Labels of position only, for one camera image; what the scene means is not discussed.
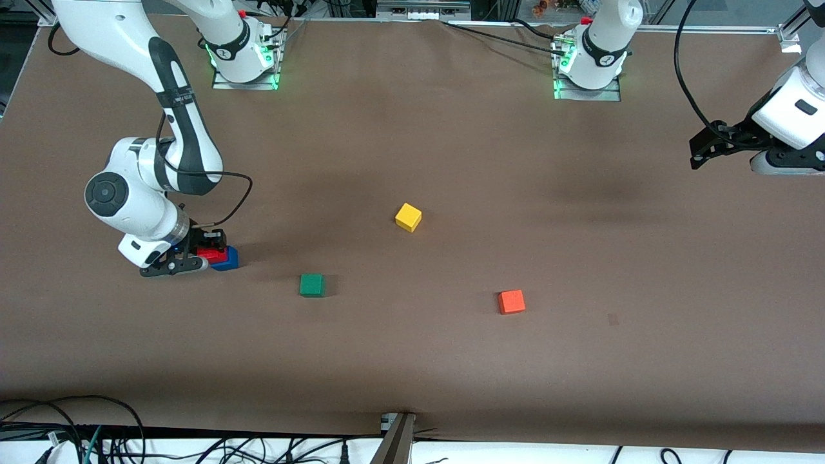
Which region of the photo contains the yellow wooden block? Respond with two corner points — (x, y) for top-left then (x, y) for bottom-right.
(394, 202), (423, 233)

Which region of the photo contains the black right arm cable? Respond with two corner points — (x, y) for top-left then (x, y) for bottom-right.
(48, 23), (253, 227)

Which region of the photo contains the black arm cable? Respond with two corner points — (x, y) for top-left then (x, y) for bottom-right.
(48, 23), (253, 227)
(675, 0), (735, 130)

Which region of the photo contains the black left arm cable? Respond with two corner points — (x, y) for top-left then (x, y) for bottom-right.
(675, 0), (735, 130)

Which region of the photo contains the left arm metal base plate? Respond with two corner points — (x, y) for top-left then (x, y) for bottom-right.
(553, 35), (623, 102)

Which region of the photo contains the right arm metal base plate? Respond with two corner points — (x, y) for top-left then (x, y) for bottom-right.
(211, 26), (282, 91)

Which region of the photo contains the black looped floor cable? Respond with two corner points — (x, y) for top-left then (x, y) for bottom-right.
(0, 394), (148, 464)

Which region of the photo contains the thick black table cable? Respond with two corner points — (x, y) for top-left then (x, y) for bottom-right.
(512, 18), (574, 43)

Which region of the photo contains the green cable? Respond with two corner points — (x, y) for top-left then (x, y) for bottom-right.
(82, 425), (104, 464)

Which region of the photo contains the thin black table cable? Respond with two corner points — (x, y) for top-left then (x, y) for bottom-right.
(440, 21), (568, 57)

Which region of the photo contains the grey metal post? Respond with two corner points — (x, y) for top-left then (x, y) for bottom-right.
(371, 412), (416, 464)

